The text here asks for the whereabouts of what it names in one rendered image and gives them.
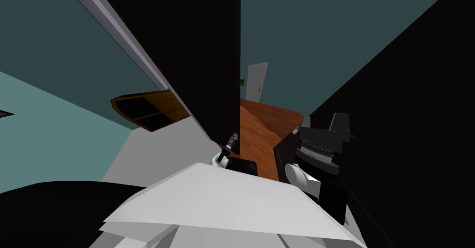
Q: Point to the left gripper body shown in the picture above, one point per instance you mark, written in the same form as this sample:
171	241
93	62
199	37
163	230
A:
228	151

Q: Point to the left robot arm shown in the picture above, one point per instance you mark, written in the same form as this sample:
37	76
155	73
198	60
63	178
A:
55	214

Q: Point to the black door leaf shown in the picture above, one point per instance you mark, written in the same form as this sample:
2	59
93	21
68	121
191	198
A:
193	55

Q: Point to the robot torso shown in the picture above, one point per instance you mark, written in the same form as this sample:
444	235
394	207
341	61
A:
230	203

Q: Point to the white door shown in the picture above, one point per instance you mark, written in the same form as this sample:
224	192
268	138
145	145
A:
257	82

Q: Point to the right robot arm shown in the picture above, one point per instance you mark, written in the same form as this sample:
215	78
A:
301	177

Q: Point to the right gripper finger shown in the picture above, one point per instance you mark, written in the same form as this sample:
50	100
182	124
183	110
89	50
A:
340	122

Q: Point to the brown wooden cabinet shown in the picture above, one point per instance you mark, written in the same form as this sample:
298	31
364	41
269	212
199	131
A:
148	110

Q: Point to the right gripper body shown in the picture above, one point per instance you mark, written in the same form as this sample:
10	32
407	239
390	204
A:
321	138

